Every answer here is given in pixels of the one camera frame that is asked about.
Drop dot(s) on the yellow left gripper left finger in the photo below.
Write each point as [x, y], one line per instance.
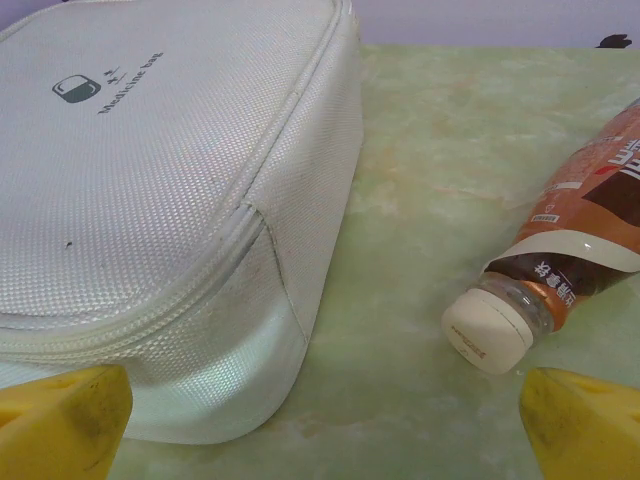
[50, 430]

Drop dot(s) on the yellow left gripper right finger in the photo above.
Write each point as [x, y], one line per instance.
[585, 435]

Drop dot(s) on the brown label bottle white cap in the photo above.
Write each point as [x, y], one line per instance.
[575, 215]

